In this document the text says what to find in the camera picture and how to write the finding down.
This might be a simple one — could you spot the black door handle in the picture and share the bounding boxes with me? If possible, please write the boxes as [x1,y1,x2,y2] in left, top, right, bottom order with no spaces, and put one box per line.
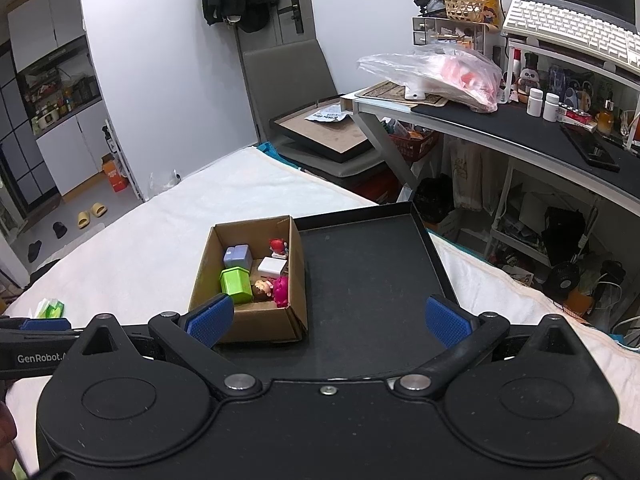
[280,0,307,36]

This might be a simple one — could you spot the red basket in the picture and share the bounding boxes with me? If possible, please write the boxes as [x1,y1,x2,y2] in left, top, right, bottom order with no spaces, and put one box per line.
[387,120,443,163]

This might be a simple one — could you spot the kitchen shelf with jars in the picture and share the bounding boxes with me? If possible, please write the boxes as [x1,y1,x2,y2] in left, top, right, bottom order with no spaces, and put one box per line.
[17,50,103,136]

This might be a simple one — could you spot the orange box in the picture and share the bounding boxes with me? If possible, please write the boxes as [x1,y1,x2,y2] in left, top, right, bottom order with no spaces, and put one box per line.
[101,154,128,193]

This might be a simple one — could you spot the cardboard box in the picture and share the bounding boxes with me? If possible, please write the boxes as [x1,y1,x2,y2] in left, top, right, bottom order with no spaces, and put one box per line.
[188,215,309,345]

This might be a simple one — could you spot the black smartphone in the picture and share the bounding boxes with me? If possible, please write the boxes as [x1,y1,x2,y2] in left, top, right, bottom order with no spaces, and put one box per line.
[560,125,621,173]

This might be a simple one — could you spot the white desk riser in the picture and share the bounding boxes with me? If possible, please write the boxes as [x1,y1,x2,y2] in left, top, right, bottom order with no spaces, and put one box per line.
[502,32,640,111]

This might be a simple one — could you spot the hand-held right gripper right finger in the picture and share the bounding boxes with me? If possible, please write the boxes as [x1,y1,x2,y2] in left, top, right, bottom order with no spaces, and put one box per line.
[392,295,584,401]

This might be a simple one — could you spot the white tote bag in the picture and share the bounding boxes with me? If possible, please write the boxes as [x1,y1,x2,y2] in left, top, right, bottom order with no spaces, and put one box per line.
[450,137,493,211]

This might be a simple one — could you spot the clear plastic bag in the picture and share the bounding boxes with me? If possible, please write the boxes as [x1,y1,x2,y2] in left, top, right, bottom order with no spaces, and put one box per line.
[356,42,503,113]

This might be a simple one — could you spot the purple toy block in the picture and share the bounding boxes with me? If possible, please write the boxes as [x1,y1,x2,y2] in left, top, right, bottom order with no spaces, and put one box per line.
[223,244,253,270]

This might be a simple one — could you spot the brown placemat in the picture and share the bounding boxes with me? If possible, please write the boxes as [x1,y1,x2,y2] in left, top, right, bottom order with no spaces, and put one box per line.
[360,80,451,108]

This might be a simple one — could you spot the woven basket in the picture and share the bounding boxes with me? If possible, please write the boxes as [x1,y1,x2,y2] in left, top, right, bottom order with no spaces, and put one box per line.
[443,0,486,23]

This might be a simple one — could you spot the white desk organizer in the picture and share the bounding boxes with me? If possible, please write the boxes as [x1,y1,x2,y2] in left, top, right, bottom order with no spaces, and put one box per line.
[412,16,493,61]

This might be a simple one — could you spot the grey desk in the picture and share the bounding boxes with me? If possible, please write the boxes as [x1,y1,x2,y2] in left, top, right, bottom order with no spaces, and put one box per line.
[352,85,640,211]

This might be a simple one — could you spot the white keyboard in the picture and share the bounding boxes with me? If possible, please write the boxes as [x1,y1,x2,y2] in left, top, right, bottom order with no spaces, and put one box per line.
[501,0,640,68]

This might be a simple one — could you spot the white toy block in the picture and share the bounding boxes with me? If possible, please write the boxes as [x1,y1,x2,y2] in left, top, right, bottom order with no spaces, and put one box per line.
[257,256,290,278]

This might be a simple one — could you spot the pink toy figure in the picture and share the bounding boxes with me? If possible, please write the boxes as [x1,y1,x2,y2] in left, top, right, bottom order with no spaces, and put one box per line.
[271,275,291,308]

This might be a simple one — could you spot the small black fan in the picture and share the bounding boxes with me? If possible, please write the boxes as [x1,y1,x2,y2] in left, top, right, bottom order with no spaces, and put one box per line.
[542,260,581,303]

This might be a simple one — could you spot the grey chair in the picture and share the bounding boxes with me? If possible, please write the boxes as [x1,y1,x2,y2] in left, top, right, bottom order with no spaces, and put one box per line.
[241,39,386,178]

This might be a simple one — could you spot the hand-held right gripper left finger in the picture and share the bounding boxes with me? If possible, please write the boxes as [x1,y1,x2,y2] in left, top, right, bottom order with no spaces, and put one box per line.
[74,292,263,399]

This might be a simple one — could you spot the black desk mat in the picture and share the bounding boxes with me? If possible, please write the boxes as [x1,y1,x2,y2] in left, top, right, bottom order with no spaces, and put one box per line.
[412,97,640,196]

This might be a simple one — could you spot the black bag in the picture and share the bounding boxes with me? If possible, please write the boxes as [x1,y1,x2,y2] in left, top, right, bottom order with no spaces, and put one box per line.
[415,175,456,223]

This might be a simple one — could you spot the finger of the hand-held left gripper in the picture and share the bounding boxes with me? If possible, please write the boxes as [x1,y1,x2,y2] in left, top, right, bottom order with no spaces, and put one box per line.
[20,317,72,332]

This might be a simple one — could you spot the black tray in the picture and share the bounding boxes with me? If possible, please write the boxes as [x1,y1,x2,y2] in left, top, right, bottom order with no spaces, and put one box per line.
[220,201,461,381]

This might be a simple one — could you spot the black picture frame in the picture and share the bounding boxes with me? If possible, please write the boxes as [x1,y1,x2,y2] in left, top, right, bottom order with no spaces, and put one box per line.
[269,100,373,163]

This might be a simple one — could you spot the green toy block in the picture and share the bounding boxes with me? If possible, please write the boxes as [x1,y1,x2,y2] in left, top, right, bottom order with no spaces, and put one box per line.
[219,266,253,306]

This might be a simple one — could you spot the crumpled plastic packet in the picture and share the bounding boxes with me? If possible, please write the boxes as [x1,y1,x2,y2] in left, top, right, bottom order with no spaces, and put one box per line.
[305,109,351,123]

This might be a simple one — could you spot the red flat box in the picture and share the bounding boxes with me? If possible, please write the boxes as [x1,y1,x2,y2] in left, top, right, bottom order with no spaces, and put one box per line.
[559,105,593,126]

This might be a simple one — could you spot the amber bottle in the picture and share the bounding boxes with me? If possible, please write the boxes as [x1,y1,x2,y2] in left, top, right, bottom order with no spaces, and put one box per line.
[597,100,616,136]

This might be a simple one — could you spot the green tissue packet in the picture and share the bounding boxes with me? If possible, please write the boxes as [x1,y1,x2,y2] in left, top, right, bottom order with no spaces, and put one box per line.
[35,297,67,320]

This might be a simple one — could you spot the white storage rack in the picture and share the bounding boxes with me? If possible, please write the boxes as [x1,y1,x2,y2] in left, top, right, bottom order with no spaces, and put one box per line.
[490,160,601,271]

